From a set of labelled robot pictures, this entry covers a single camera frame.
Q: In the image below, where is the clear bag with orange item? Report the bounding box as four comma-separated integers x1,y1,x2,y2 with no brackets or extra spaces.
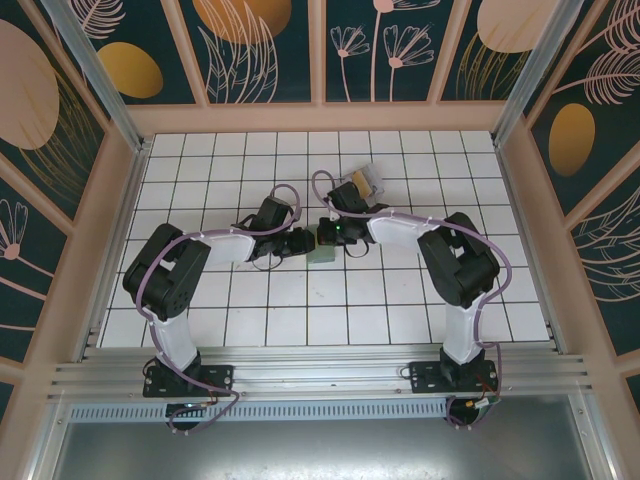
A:
339,162,387,202

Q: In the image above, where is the green card holder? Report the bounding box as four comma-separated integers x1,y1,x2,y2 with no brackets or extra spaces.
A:
304,241,338,267

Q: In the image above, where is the black electronics board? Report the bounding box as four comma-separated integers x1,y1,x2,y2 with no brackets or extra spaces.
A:
166,401,214,434
446,394,502,430

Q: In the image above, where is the grey metal sheet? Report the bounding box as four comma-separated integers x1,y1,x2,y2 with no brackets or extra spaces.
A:
47,422,609,480

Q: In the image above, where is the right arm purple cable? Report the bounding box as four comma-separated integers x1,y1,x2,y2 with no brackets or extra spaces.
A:
311,169,512,432

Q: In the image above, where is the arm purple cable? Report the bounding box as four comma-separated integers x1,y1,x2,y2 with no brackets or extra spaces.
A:
311,169,512,432
135,183,301,435

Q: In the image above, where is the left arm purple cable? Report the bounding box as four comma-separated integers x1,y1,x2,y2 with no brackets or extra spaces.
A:
135,183,301,435

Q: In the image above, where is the aluminium mounting rail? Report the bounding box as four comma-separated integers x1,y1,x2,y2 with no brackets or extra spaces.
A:
46,344,597,407

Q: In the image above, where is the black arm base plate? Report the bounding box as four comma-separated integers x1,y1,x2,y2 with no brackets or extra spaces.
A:
408,359,500,397
143,363,236,400

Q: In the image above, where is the slotted grey cable duct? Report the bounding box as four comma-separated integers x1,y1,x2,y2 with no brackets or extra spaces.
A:
66,402,450,424

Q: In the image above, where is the aluminium frame post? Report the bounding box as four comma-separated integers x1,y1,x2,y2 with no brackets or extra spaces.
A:
491,0,587,149
40,0,151,154

